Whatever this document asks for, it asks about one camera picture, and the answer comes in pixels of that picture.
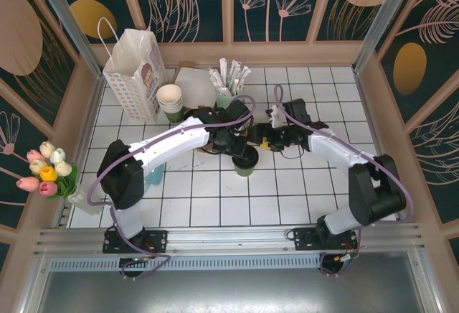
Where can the brown cardboard cup carrier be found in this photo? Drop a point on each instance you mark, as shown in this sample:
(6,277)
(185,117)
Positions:
(207,149)

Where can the green coffee cup black lid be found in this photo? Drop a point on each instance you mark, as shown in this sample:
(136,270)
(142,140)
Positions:
(245,169)

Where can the stack of paper cups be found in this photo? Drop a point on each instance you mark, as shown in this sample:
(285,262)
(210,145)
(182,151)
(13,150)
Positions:
(168,95)

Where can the white printed paper bag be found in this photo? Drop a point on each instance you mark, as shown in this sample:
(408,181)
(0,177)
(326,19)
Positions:
(132,87)

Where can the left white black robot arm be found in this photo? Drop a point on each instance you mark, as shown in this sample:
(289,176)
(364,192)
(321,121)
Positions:
(168,140)

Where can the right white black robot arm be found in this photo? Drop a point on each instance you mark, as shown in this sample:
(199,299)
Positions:
(337,148)

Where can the mint green straw holder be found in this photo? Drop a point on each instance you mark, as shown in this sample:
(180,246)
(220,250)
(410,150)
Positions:
(224,101)

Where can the brown cardboard box white top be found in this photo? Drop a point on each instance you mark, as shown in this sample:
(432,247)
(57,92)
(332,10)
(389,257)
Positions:
(197,87)

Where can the teal toy shovel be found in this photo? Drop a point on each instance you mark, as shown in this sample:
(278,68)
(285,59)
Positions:
(157,176)

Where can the white flower vase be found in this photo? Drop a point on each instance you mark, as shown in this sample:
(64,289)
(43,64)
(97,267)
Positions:
(84,200)

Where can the grey metal panel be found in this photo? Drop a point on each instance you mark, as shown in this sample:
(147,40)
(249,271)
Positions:
(229,291)

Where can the artificial tulip bouquet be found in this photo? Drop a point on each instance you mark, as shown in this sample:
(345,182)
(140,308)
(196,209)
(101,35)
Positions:
(43,169)

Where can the aluminium mounting rail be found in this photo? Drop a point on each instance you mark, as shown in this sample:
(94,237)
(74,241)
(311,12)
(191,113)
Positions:
(229,237)

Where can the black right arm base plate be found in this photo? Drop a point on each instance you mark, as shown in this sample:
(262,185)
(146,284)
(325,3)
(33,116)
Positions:
(303,241)

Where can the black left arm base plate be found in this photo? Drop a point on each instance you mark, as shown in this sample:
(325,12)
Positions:
(159,241)

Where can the aluminium frame post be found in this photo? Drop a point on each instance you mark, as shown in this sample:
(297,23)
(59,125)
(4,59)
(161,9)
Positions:
(70,22)
(385,22)

